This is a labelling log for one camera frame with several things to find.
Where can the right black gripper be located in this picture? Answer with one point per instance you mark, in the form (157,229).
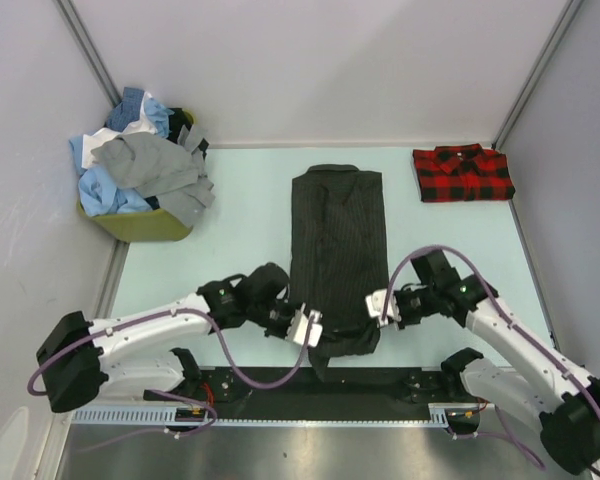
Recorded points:
(405,320)

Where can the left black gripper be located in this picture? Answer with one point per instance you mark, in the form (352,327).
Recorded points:
(283,330)

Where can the dark pinstriped long sleeve shirt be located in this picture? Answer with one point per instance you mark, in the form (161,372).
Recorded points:
(338,256)

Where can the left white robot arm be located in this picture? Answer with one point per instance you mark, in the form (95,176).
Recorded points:
(138,356)

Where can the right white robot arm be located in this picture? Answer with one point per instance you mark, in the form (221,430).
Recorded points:
(553,396)

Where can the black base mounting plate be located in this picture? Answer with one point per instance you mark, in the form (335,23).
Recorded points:
(346,395)

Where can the red black plaid folded shirt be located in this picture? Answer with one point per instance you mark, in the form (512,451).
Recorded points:
(462,174)

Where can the green laundry basket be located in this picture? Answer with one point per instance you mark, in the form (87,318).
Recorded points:
(156,225)

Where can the grey shirt in basket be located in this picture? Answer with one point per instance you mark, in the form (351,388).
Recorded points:
(157,168)

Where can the light blue shirt in basket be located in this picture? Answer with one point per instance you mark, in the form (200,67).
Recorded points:
(98,192)

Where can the black garment in basket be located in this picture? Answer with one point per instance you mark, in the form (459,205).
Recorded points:
(185,131)

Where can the blue checked shirt in basket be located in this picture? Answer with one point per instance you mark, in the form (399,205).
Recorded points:
(127,111)

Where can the white shirt in basket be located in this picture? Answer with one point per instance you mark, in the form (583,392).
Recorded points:
(83,156)

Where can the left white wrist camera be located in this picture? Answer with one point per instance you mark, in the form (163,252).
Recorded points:
(305,327)

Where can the white slotted cable duct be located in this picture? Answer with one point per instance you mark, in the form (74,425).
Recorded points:
(172,416)

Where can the left aluminium corner post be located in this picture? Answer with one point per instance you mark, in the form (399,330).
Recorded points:
(79,31)

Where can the aluminium corner post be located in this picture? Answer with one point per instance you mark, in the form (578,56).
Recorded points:
(563,24)
(79,31)

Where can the right aluminium corner post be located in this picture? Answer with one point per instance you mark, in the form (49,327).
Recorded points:
(563,24)

